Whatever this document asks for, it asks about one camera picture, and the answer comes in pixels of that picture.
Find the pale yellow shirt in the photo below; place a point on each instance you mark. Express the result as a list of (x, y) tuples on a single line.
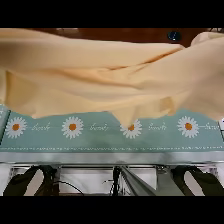
[(100, 76)]

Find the blue round object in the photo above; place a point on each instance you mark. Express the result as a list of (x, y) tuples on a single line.
[(174, 35)]

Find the silver frame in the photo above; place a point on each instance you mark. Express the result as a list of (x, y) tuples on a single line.
[(140, 186)]

